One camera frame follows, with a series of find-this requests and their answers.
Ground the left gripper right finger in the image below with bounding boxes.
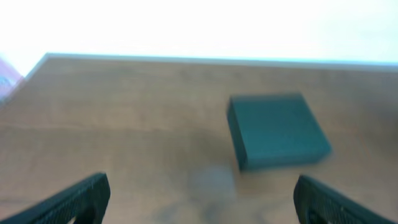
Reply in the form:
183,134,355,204
294,175,394,224

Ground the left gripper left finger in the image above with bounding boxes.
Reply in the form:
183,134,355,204
1,172,111,224

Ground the black gift box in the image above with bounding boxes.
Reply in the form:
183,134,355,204
226,93,331,171

